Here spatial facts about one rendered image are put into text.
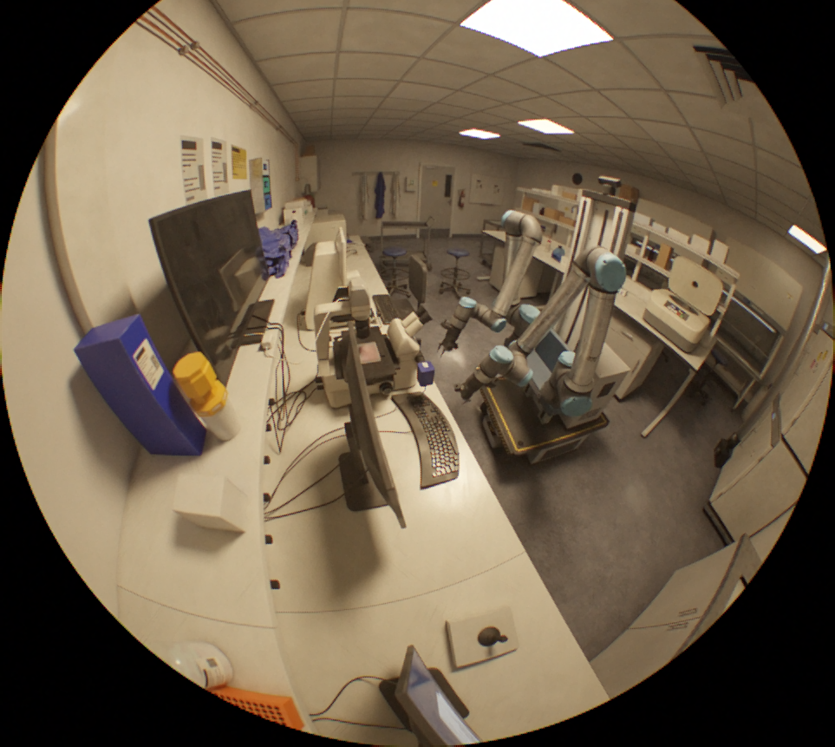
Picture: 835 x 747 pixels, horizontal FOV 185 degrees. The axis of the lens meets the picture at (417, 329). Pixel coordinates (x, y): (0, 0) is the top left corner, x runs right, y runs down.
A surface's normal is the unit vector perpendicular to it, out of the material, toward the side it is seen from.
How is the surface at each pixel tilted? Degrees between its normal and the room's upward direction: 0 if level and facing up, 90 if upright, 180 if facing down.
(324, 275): 90
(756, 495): 90
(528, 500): 0
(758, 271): 82
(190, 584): 0
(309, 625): 0
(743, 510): 90
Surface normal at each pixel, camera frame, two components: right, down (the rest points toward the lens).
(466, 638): 0.21, -0.82
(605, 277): -0.28, 0.41
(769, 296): -0.93, 0.02
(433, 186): 0.31, 0.54
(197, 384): 0.89, 0.29
